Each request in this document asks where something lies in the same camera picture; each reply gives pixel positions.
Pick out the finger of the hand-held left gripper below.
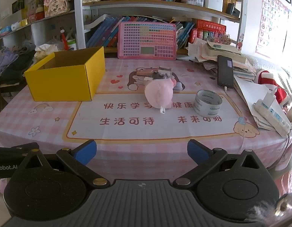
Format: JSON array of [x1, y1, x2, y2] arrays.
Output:
[[0, 142, 40, 157]]

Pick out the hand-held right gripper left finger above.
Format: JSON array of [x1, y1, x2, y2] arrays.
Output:
[[17, 139, 111, 187]]

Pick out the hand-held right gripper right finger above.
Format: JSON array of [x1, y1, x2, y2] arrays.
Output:
[[172, 139, 269, 187]]

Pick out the clear tape roll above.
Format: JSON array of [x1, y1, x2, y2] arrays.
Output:
[[193, 89, 223, 117]]

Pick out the pink plush toy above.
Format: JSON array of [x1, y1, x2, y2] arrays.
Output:
[[145, 79, 177, 114]]

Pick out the yellow cardboard box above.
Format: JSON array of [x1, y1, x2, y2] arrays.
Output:
[[24, 46, 106, 102]]

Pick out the large white charger block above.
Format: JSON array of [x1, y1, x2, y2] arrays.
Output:
[[132, 75, 147, 85]]

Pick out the white paper sheets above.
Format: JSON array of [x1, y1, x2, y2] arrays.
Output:
[[233, 76, 279, 130]]

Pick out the pile of clothes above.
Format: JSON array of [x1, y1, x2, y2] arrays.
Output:
[[0, 40, 38, 83]]

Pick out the black smartphone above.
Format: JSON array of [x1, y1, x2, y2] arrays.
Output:
[[217, 55, 234, 89]]

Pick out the small white box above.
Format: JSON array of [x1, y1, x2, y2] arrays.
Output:
[[158, 67, 173, 79]]

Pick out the white power strip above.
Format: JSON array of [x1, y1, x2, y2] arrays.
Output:
[[253, 99, 292, 138]]

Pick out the white plugged-in charger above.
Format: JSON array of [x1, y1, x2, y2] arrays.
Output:
[[264, 93, 277, 110]]

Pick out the grey fluffy trim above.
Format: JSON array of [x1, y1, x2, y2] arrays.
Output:
[[246, 191, 292, 227]]

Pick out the red and white plush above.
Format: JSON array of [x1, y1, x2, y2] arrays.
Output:
[[255, 69, 288, 104]]

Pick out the pile of papers and books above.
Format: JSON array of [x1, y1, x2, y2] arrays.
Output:
[[187, 38, 257, 81]]

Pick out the white plastic bag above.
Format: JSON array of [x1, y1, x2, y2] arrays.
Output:
[[34, 39, 66, 59]]

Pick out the red and white bottle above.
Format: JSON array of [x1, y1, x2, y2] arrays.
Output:
[[60, 30, 69, 51]]

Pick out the small red boxes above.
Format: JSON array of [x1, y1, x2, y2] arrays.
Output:
[[188, 28, 208, 43]]

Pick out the leaning blue books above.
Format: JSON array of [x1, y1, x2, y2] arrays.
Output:
[[175, 21, 195, 50]]

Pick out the row of blue books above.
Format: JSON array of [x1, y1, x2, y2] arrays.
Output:
[[86, 16, 120, 48]]

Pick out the pink learning tablet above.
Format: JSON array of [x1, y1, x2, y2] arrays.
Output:
[[118, 22, 177, 60]]

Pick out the long red box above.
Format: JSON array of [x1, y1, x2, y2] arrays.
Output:
[[194, 19, 227, 32]]

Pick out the black desk holder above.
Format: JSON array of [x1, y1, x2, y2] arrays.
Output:
[[226, 3, 241, 17]]

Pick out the white pen holder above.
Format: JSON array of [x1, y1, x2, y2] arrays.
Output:
[[204, 0, 224, 12]]

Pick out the white phone cable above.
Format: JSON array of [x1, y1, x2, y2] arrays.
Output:
[[223, 86, 247, 152]]

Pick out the alphabet wall poster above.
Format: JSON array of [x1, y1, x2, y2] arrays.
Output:
[[256, 0, 290, 59]]

